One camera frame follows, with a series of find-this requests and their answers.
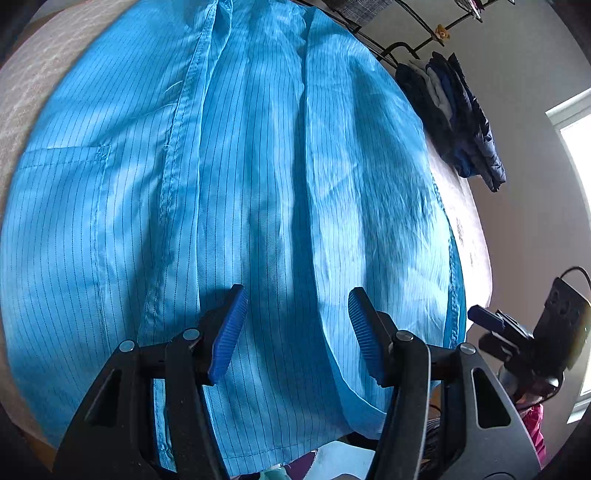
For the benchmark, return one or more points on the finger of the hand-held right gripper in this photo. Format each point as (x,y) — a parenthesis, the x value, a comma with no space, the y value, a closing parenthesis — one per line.
(482,317)
(494,347)

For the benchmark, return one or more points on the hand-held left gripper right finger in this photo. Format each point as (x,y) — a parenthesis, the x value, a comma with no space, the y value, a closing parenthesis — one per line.
(364,332)

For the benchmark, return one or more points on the light blue pinstriped work jacket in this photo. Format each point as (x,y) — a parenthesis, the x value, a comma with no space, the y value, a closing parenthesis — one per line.
(231,184)

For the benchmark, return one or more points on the black metal clothes rack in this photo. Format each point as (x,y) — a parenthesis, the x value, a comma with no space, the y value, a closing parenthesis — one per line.
(400,44)

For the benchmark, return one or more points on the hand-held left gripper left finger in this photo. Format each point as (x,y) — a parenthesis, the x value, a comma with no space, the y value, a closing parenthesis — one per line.
(228,332)

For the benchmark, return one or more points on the window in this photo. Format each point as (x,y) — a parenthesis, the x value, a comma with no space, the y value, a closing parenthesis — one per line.
(579,184)

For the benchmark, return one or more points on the grey plaid coat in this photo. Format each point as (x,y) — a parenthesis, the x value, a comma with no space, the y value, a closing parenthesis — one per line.
(360,7)

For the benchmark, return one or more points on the hanging dark jackets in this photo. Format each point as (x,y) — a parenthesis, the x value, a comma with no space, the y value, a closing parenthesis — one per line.
(429,92)

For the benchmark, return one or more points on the small brown teddy bear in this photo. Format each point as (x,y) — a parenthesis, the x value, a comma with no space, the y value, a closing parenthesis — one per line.
(441,33)

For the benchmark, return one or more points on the person's right forearm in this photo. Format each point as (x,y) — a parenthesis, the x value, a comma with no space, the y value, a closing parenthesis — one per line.
(533,429)

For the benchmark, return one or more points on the navy quilted puffer jacket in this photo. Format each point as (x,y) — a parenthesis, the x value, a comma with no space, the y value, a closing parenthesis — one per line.
(485,147)

